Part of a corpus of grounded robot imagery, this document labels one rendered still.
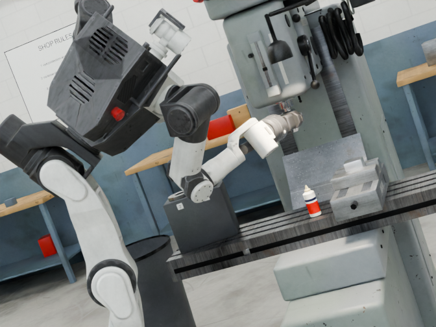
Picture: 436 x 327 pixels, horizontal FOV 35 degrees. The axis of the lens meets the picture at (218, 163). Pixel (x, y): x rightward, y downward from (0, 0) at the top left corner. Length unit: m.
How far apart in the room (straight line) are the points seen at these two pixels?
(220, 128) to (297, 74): 4.00
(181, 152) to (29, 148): 0.42
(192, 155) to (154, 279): 2.16
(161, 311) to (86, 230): 2.14
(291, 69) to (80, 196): 0.79
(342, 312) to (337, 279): 0.17
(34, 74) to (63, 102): 5.60
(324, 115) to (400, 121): 3.89
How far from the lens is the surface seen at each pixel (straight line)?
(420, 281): 2.91
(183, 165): 1.99
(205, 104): 1.89
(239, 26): 2.29
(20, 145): 2.01
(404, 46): 6.52
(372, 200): 2.20
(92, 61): 1.89
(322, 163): 2.74
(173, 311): 4.15
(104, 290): 2.02
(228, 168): 2.12
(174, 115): 1.86
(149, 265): 4.04
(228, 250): 2.43
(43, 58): 7.46
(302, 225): 2.34
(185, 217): 2.50
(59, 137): 1.99
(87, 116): 1.88
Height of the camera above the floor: 1.50
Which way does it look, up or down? 8 degrees down
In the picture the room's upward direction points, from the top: 20 degrees counter-clockwise
